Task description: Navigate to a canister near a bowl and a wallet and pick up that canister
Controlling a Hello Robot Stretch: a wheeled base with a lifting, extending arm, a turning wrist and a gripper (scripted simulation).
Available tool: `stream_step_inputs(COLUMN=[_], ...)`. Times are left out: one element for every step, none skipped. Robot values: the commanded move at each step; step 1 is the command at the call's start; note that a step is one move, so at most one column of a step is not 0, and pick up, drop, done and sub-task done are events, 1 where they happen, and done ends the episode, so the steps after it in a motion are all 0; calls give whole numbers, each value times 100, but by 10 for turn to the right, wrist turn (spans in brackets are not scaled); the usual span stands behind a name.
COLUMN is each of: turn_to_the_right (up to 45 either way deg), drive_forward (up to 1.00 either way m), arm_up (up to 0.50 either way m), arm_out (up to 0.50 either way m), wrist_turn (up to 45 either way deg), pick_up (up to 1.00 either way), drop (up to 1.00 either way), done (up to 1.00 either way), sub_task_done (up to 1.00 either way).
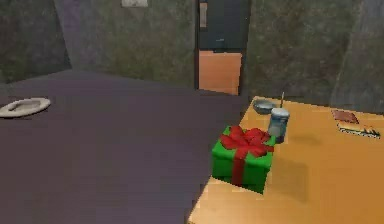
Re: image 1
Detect grey blue bowl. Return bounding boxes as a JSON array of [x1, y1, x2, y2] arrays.
[[252, 99, 278, 116]]

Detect grey blue canister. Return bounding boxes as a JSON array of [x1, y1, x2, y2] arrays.
[[267, 107, 291, 145]]

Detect green gift box red ribbon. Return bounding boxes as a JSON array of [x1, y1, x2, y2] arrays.
[[211, 124, 277, 195]]

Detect dark room door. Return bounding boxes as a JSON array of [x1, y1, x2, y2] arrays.
[[198, 0, 252, 53]]

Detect orange wooden table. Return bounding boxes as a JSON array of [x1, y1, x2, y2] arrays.
[[187, 95, 384, 224]]

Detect pale framed wall picture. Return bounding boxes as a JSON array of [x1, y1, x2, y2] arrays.
[[120, 0, 149, 9]]

